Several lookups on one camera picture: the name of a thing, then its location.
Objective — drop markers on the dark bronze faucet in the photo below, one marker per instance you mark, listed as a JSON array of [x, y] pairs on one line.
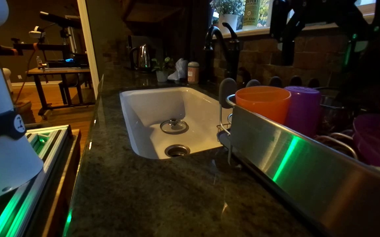
[[222, 53]]

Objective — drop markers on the orange plastic cup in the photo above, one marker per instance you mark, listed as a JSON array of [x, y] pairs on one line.
[[263, 103]]

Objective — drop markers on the orange lidded jar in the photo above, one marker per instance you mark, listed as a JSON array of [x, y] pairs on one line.
[[192, 73]]

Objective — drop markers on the open metal sink drain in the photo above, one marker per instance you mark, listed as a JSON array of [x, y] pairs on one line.
[[176, 151]]

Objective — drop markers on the metal kettle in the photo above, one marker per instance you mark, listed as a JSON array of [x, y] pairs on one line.
[[143, 57]]

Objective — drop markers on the metal robot base platform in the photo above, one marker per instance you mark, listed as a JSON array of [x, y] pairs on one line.
[[31, 185]]

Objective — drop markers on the dark wooden table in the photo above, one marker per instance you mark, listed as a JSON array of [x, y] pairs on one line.
[[57, 73]]

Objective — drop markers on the sink drain strainer with stopper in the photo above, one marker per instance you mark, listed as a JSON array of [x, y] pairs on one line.
[[173, 126]]

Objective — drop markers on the metal dish rack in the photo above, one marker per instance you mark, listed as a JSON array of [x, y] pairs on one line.
[[311, 176]]

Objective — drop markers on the purple plastic cup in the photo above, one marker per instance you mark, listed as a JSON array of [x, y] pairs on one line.
[[302, 110]]

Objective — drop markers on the white ceramic sink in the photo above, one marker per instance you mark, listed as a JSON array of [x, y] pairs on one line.
[[163, 114]]

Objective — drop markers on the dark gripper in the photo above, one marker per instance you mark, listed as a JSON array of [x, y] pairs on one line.
[[311, 15]]

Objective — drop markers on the green plant in white pot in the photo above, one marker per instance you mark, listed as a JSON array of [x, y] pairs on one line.
[[161, 70]]

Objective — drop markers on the windowsill plant in white pot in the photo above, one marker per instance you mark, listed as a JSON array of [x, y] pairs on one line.
[[228, 14]]

